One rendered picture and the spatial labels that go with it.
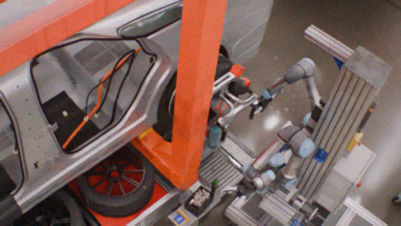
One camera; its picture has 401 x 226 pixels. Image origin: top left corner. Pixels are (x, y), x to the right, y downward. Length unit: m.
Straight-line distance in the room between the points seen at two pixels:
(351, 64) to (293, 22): 3.41
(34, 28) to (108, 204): 2.28
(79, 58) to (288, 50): 2.69
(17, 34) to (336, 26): 5.11
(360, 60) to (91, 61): 2.17
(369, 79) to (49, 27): 1.78
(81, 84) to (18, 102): 1.35
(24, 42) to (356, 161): 2.43
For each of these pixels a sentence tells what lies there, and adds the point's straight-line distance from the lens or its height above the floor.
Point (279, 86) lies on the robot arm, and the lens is 3.75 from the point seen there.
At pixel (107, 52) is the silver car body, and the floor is 1.03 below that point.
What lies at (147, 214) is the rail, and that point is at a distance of 3.86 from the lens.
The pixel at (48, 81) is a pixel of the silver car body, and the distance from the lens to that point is 4.02.
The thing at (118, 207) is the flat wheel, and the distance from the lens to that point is 3.79.
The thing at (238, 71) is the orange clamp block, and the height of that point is 1.14.
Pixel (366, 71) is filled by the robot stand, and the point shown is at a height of 2.03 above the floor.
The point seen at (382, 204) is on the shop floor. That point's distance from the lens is 4.86.
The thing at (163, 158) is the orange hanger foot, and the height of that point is 0.71.
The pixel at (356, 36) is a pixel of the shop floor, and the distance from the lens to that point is 6.33.
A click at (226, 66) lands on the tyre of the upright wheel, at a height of 1.16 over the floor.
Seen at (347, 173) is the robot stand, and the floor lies 1.23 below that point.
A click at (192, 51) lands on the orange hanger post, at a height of 2.03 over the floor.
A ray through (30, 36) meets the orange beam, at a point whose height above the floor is 2.72.
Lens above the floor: 3.87
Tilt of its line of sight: 52 degrees down
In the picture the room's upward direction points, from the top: 9 degrees clockwise
